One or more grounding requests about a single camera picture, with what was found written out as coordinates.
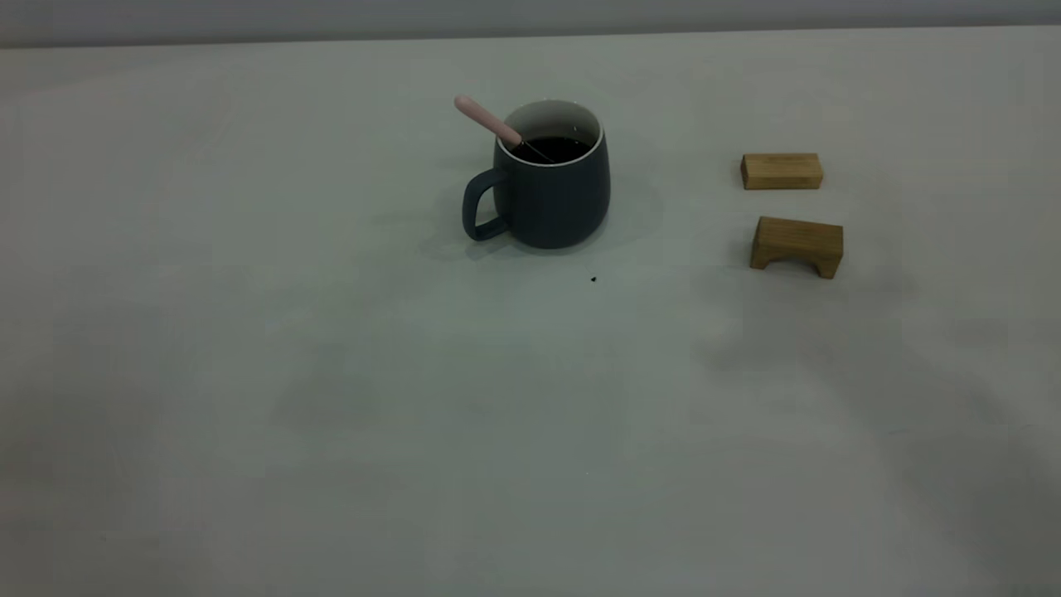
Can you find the dark grey coffee mug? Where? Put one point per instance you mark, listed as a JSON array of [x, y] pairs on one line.
[[555, 199]]

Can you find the arched wooden block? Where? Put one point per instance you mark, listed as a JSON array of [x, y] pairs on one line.
[[796, 239]]

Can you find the flat wooden block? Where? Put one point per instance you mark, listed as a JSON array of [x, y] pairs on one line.
[[779, 172]]

